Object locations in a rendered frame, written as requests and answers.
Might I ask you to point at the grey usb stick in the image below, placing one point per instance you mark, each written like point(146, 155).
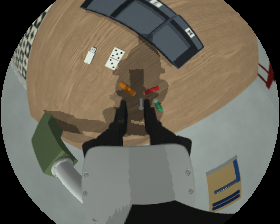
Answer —
point(90, 55)

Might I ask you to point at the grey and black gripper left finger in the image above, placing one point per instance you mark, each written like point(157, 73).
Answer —
point(113, 136)

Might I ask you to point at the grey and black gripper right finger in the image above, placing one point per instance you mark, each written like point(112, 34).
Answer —
point(159, 134)

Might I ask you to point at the white domino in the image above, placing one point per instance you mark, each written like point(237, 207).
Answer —
point(114, 58)

